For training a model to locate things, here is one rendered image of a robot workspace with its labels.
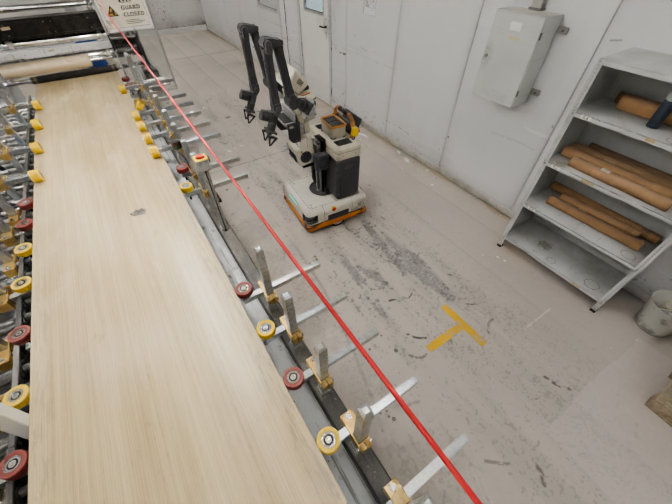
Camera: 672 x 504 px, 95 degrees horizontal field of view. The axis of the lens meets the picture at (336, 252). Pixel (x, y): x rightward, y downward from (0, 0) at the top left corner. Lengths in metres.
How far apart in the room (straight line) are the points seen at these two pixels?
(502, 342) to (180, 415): 2.11
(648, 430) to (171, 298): 2.81
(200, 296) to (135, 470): 0.67
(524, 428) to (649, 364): 1.10
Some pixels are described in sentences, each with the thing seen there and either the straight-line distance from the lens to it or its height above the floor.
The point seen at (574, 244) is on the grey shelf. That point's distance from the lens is 3.46.
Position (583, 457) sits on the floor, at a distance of 2.54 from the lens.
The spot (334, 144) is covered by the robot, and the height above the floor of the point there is 0.81.
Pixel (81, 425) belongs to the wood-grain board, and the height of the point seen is 0.90.
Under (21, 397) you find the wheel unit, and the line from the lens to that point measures 1.69.
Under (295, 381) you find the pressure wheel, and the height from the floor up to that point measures 0.90.
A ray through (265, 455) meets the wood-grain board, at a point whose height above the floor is 0.90.
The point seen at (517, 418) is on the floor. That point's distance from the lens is 2.43.
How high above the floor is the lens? 2.09
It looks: 47 degrees down
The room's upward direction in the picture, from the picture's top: straight up
